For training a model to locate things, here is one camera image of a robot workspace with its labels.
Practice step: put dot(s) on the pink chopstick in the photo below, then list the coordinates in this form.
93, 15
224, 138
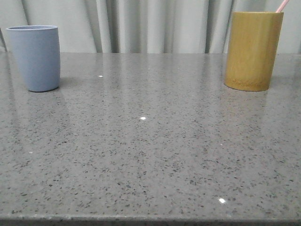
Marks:
282, 6

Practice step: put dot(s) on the bamboo cylindrical holder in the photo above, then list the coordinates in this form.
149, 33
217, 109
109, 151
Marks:
252, 50

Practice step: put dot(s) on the blue plastic cup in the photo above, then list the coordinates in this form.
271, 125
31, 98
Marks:
36, 49

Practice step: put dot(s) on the grey-white curtain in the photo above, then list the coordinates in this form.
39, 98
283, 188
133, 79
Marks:
132, 26

